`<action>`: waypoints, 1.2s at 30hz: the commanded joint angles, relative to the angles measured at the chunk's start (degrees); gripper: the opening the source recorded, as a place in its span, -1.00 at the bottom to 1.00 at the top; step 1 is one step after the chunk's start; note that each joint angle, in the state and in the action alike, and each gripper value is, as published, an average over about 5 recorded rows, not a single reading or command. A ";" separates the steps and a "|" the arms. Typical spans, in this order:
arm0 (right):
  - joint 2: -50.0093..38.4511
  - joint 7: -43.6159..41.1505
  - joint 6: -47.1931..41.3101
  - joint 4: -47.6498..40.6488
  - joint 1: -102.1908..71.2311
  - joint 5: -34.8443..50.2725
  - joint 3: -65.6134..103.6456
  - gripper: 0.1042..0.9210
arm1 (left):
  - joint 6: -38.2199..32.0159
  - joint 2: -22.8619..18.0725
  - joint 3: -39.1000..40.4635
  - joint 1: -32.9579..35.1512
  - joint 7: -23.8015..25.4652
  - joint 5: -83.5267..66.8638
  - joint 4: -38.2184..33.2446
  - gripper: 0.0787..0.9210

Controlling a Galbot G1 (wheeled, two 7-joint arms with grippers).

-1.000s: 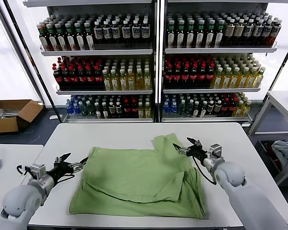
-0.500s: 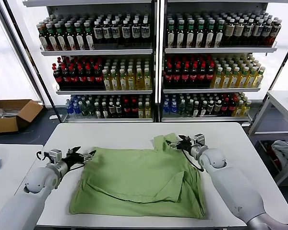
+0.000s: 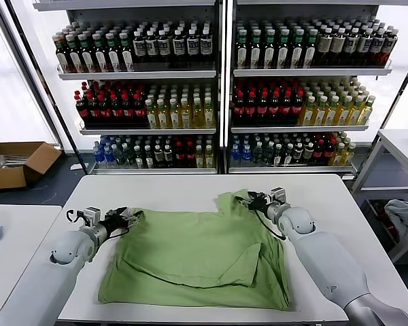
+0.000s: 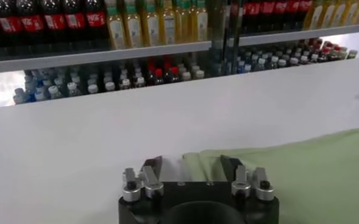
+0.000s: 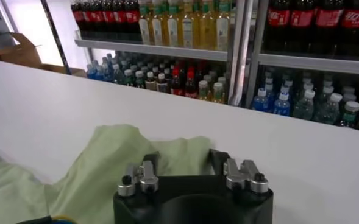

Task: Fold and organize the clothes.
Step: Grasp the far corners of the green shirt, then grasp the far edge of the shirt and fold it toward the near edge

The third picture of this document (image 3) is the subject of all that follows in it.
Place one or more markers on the red item in bin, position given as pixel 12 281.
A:
pixel 389 224

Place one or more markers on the yellow juice bottle green label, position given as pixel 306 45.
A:
pixel 162 117
pixel 208 115
pixel 320 115
pixel 174 117
pixel 355 113
pixel 308 115
pixel 197 117
pixel 366 113
pixel 186 117
pixel 343 115
pixel 152 117
pixel 332 115

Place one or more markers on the small yellow juice bottle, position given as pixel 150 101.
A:
pixel 350 154
pixel 339 156
pixel 209 158
pixel 199 158

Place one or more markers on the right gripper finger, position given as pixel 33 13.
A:
pixel 256 196
pixel 249 205

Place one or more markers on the black storage bin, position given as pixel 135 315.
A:
pixel 377 217

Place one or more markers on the dark drink bottle pale label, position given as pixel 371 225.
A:
pixel 390 44
pixel 325 45
pixel 377 44
pixel 365 43
pixel 339 44
pixel 352 43

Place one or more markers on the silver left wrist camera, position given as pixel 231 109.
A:
pixel 92 214

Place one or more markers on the small tea bottle pale label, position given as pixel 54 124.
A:
pixel 168 157
pixel 159 157
pixel 298 153
pixel 308 152

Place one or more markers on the small blue drink bottle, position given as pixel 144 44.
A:
pixel 98 156
pixel 236 154
pixel 246 154
pixel 108 157

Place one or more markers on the brown cardboard box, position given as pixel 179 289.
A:
pixel 7 176

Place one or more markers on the grey blue crumpled cloth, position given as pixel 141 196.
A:
pixel 404 217

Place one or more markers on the clear plastic packet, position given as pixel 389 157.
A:
pixel 13 159

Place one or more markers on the white paper sheet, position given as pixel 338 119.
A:
pixel 76 167

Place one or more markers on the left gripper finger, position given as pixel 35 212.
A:
pixel 122 212
pixel 133 222

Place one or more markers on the small cola bottle red cap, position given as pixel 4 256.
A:
pixel 329 152
pixel 179 157
pixel 190 157
pixel 318 153

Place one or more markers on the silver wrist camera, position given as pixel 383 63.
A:
pixel 279 195
pixel 92 214

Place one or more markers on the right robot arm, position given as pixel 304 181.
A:
pixel 326 265

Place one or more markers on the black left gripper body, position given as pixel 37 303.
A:
pixel 113 225

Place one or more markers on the small dark drink bottle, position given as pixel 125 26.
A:
pixel 288 156
pixel 149 159
pixel 278 156
pixel 138 159

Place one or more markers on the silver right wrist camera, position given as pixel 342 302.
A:
pixel 279 195

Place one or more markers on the white table metal frame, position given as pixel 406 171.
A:
pixel 399 139

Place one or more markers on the dark drink bottle white label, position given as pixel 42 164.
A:
pixel 152 47
pixel 179 47
pixel 206 45
pixel 139 47
pixel 163 47
pixel 192 45

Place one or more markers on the green short sleeve shirt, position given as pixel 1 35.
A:
pixel 190 244

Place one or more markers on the small clear water bottle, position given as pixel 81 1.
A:
pixel 126 158
pixel 257 154
pixel 117 157
pixel 268 155

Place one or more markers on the black window frame bar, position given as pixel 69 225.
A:
pixel 48 88

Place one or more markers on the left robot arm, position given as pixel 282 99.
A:
pixel 71 248

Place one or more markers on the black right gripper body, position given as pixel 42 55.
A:
pixel 263 205

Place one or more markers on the white metal shelf unit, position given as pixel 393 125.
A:
pixel 139 75
pixel 309 72

